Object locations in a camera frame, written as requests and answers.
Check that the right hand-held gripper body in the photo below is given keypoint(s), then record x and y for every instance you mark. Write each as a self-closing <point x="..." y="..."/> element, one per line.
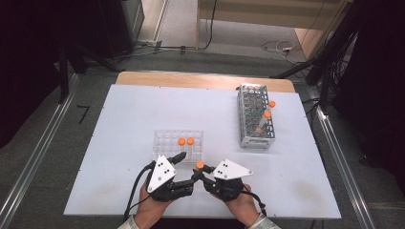
<point x="230" y="170"/>

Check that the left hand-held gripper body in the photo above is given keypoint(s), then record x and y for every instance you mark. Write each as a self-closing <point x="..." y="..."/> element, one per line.
<point x="161" y="173"/>

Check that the orange-capped test tube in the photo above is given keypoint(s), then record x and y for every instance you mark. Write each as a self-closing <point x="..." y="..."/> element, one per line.
<point x="200" y="164"/>
<point x="181" y="141"/>
<point x="267" y="114"/>
<point x="190" y="141"/>
<point x="272" y="104"/>

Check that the clear plastic tube rack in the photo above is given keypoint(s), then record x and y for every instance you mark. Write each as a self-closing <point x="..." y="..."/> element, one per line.
<point x="165" y="144"/>

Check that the silver metal tube rack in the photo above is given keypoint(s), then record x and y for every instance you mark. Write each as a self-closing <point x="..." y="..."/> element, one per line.
<point x="254" y="127"/>

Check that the person's left hand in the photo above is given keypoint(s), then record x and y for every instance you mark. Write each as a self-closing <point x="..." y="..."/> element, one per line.
<point x="149" y="208"/>

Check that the person's right hand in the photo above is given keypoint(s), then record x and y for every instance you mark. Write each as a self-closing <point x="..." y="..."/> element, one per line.
<point x="243" y="208"/>

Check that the grey power strip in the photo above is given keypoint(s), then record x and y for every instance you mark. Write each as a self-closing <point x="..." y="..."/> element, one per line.
<point x="149" y="43"/>

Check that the dark cabinet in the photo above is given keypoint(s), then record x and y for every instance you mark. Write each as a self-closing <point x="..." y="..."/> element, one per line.
<point x="122" y="25"/>

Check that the wooden cabinet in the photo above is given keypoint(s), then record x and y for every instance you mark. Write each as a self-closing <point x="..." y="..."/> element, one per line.
<point x="270" y="12"/>

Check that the black metal stand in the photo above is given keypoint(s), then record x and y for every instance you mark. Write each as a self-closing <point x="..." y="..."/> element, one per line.
<point x="334" y="31"/>

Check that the black curtain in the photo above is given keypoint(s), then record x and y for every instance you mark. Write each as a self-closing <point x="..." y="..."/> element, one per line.
<point x="382" y="79"/>
<point x="25" y="63"/>

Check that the metal floor rail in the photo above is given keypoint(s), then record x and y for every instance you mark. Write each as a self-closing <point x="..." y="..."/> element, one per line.
<point x="340" y="159"/>
<point x="35" y="156"/>

